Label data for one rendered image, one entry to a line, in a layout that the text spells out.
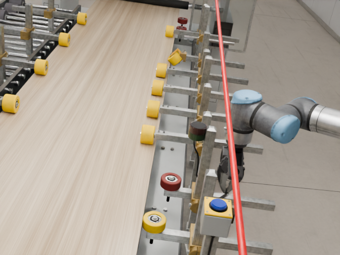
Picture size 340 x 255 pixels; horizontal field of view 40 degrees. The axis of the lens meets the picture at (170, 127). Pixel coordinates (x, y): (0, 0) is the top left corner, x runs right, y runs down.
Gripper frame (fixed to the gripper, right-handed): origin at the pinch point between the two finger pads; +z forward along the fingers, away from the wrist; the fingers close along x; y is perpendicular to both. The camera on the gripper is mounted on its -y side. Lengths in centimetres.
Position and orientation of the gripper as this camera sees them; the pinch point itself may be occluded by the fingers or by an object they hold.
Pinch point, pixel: (225, 191)
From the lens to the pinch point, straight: 166.1
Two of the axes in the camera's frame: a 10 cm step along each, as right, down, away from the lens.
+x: -9.9, -1.5, -0.1
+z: -1.3, 8.6, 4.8
